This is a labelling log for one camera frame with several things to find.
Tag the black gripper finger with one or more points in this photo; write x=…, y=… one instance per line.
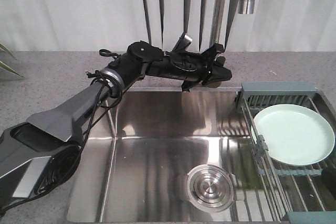
x=328, y=177

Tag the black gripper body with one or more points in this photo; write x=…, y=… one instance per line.
x=192, y=68

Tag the mint green round plate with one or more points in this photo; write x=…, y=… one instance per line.
x=295, y=135

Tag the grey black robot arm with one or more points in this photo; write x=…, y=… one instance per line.
x=44, y=151

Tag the teal steel dish rack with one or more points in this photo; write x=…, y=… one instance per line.
x=295, y=194

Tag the round steel sink drain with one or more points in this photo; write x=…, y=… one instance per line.
x=209, y=188

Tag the stainless steel sink basin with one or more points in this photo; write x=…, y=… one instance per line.
x=134, y=166

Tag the white pleated curtain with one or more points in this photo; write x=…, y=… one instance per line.
x=87, y=25

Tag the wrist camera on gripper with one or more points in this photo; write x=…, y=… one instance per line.
x=183, y=42

